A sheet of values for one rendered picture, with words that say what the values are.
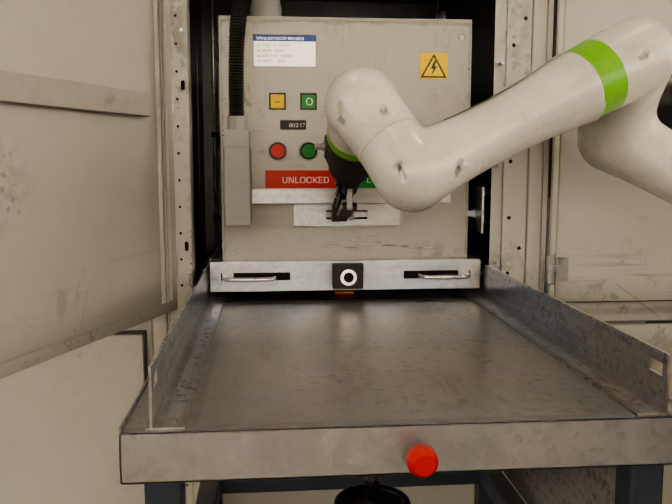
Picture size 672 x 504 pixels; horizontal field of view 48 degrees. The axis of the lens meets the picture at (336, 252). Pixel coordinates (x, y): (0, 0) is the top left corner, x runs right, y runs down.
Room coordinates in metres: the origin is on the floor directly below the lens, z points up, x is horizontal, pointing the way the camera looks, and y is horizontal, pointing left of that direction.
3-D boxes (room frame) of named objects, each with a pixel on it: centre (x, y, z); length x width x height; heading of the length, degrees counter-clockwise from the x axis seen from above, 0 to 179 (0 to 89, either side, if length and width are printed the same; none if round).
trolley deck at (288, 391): (1.11, -0.06, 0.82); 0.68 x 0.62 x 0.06; 5
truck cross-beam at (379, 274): (1.51, -0.02, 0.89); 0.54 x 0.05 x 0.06; 95
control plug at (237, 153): (1.40, 0.18, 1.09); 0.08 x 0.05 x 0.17; 5
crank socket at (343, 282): (1.47, -0.02, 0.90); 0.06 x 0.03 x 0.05; 95
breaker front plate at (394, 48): (1.49, -0.02, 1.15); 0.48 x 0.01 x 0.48; 95
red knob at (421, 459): (0.75, -0.09, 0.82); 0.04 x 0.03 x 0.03; 5
